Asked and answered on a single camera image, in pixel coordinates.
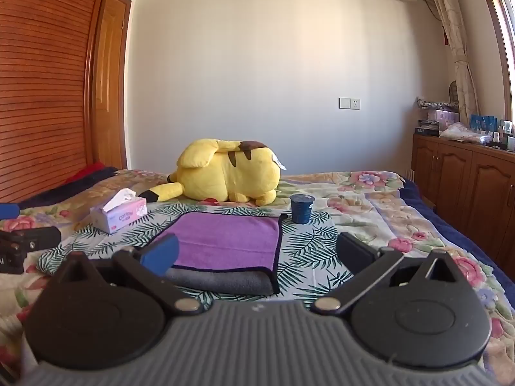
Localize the leaf-print sheet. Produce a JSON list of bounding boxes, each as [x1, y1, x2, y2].
[[36, 200, 363, 308]]

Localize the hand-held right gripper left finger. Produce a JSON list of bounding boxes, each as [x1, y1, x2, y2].
[[53, 234, 206, 317]]

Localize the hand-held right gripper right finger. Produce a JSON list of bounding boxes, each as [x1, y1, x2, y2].
[[310, 232, 467, 317]]

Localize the wooden cabinet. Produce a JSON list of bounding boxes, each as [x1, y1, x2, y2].
[[411, 133, 515, 267]]

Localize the dark navy blanket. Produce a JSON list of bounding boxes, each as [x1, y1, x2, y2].
[[18, 166, 120, 210]]

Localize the patterned beige curtain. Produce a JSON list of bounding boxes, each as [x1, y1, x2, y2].
[[422, 0, 481, 126]]

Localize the navy bed sheet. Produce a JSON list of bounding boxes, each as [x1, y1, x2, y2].
[[401, 176, 515, 304]]

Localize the red cloth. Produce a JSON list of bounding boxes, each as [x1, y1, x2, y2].
[[64, 161, 108, 184]]

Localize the pink tissue box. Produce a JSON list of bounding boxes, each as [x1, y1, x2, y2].
[[89, 188, 149, 235]]

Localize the dark blue cup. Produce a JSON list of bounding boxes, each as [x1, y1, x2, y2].
[[289, 194, 316, 225]]

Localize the stack of dark books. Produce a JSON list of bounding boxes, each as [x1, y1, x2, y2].
[[414, 119, 442, 136]]

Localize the yellow plush toy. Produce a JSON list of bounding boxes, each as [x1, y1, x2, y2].
[[139, 138, 287, 206]]

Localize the patterned storage box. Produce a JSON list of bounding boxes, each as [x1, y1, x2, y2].
[[427, 108, 460, 124]]

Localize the floral cloth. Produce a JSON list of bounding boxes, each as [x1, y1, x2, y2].
[[438, 122, 490, 144]]

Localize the purple towel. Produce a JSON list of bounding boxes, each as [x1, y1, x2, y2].
[[147, 212, 289, 295]]

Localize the wooden door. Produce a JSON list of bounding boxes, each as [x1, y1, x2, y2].
[[94, 0, 133, 170]]

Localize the grey towel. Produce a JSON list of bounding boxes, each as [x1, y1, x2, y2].
[[163, 267, 279, 295]]

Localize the wooden window frame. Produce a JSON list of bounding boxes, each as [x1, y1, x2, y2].
[[474, 0, 515, 124]]

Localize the wooden louvered wardrobe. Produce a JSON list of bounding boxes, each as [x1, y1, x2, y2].
[[0, 0, 116, 207]]

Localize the blue boxes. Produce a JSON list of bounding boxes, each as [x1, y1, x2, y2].
[[469, 113, 500, 133]]

